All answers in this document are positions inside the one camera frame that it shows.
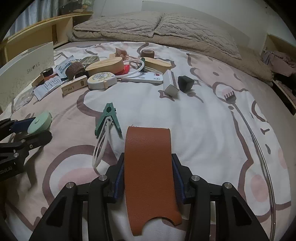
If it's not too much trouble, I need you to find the clear plastic nail box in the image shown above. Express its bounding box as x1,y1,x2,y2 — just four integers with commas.
11,88,34,113

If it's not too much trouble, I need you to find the mint green round disc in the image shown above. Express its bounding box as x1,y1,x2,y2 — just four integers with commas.
27,111,52,134

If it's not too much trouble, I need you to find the brown leather strip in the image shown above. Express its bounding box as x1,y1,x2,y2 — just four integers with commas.
124,126,182,236

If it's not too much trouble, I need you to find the white printed foil sachet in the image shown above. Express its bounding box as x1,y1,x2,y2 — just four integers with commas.
33,76,62,101

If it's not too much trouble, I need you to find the white shoe box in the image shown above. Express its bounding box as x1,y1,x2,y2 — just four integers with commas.
0,42,54,111

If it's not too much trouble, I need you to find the black round tin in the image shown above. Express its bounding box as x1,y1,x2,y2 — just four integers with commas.
41,68,54,78

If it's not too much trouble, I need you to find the small beige cardboard box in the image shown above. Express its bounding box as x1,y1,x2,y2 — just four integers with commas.
61,75,87,96

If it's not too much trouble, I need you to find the blue white foil packet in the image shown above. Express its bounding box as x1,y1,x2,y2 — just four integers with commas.
55,55,76,78

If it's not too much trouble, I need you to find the brown elastic bandage roll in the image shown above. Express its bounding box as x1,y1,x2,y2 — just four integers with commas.
65,61,85,80

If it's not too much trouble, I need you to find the cartoon print bed sheet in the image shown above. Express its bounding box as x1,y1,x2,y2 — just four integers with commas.
6,42,292,240

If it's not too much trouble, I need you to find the green plastic clip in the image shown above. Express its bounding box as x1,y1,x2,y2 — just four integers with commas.
95,102,122,137

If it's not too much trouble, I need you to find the olive green metal tin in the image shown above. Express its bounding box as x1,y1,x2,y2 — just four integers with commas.
79,56,99,67

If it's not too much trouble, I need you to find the round white tape measure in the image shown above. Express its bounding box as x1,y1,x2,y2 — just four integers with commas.
87,72,117,90

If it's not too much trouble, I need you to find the wooden bedside shelf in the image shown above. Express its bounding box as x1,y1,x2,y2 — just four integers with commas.
1,11,93,66

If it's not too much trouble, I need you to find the oval wooden box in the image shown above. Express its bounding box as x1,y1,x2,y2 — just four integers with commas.
85,57,125,76

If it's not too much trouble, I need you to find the metal telescopic back scratcher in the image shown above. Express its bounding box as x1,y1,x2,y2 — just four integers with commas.
224,91,276,240

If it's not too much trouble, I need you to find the red flat item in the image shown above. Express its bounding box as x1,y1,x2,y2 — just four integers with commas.
115,65,130,75

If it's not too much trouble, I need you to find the black rubber block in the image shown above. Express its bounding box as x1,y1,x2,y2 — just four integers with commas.
178,76,194,93

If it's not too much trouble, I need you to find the grey white eraser block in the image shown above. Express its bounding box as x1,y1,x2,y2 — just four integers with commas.
163,70,179,97

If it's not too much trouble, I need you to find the white remote control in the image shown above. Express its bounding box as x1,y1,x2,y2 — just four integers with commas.
121,72,163,84

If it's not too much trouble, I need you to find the dark brown tape roll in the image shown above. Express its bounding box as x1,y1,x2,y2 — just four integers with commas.
140,49,154,58

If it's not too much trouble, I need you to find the pile of clothes in niche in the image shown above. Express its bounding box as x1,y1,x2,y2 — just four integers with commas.
261,50,295,77

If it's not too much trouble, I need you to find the wooden block with green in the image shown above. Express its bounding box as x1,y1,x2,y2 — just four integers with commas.
144,57,172,73

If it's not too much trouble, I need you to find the left beige quilted pillow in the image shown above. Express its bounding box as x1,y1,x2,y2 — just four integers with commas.
72,11,163,39

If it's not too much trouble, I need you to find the beige quilted pillow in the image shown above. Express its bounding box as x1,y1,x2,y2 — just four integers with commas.
72,11,163,39
154,14,241,59

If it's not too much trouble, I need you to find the right beige quilted pillow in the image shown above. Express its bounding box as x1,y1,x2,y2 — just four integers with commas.
154,14,241,59

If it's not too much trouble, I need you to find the white cable loop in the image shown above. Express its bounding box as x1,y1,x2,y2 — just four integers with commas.
92,117,112,174

